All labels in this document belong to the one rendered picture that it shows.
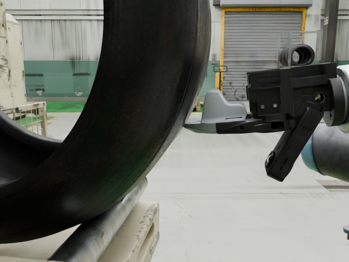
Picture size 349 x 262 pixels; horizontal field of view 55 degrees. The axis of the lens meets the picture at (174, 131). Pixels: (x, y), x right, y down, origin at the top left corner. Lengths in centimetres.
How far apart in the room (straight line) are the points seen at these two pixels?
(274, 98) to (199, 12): 16
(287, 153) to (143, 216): 26
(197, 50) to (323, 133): 33
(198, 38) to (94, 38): 1172
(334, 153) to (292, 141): 13
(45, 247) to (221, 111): 39
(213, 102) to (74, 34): 1183
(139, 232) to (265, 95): 28
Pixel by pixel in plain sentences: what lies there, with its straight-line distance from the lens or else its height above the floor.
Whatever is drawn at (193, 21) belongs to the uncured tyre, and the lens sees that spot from 35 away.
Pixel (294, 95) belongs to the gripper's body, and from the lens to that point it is 48.
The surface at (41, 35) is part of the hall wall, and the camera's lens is 1260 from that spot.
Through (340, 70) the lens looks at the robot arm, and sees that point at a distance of 50.
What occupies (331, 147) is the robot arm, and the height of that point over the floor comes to 99.
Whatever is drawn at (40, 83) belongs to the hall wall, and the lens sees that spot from 1254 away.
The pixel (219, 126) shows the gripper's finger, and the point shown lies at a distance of 46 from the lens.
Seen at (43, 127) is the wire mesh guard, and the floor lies 91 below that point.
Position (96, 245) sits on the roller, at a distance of 42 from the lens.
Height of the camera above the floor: 111
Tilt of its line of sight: 11 degrees down
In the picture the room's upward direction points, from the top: straight up
